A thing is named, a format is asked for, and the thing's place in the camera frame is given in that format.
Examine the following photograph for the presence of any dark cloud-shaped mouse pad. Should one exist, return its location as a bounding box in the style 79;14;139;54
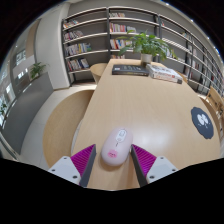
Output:
190;106;215;140

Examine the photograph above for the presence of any pale pink computer mouse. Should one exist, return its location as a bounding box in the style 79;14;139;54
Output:
100;127;134;167

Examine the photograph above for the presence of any small green potted plant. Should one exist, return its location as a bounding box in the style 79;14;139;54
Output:
29;62;48;80

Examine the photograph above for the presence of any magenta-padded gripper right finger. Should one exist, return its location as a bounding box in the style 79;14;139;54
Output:
130;144;178;188

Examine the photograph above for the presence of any grey bookshelf unit with books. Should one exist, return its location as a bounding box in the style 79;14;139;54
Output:
61;5;224;98

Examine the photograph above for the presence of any green potted plant white pot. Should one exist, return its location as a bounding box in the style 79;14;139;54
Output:
117;29;178;66

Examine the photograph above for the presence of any group of slatted wooden chairs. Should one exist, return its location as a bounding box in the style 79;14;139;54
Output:
204;86;224;118

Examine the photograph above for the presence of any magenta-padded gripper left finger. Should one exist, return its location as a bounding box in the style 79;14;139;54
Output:
48;144;97;188

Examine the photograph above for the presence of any round-backed wooden chair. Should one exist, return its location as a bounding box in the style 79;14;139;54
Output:
89;63;108;84
43;89;96;168

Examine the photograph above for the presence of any black hardcover book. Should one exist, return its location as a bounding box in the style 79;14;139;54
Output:
111;64;150;77

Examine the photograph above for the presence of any white illustrated cover book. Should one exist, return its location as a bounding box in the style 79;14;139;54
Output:
146;63;184;81

